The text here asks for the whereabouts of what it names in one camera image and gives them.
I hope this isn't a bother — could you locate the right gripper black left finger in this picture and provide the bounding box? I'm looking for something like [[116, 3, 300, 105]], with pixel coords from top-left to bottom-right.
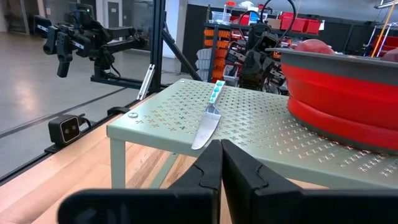
[[169, 139, 223, 224]]

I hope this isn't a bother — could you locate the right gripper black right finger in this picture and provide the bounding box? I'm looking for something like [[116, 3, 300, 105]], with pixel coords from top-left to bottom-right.
[[221, 139, 302, 224]]

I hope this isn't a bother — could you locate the knife with blue handle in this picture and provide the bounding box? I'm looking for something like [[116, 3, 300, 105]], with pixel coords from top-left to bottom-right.
[[190, 80, 226, 151]]

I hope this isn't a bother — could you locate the dark red plum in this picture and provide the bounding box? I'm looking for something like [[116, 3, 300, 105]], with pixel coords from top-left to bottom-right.
[[381, 48, 398, 62], [294, 39, 336, 56]]

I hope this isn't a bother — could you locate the red and grey collapsible colander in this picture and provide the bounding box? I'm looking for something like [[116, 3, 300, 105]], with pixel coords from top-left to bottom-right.
[[266, 47, 398, 156]]

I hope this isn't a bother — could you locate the green perforated metal shelf riser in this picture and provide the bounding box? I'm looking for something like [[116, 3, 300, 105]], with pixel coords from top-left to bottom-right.
[[106, 78, 398, 190]]

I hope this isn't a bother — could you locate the clear plastic container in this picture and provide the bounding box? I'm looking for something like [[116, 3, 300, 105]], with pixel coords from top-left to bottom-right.
[[211, 11, 233, 25]]

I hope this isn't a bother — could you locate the storage rack with red bins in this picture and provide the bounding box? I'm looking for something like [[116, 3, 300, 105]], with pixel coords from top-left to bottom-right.
[[195, 0, 324, 85]]

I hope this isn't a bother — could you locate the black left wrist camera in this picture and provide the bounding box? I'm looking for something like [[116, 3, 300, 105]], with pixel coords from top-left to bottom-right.
[[256, 30, 280, 54]]

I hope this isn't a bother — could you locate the silver metal bracket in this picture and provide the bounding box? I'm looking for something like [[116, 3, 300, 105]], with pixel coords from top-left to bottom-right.
[[136, 63, 155, 101]]

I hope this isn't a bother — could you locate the yellow hanging cable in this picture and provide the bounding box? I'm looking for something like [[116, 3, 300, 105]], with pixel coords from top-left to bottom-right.
[[371, 0, 398, 58]]

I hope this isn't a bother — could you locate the black table-level camera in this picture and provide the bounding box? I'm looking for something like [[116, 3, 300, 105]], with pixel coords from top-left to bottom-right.
[[44, 113, 93, 154]]

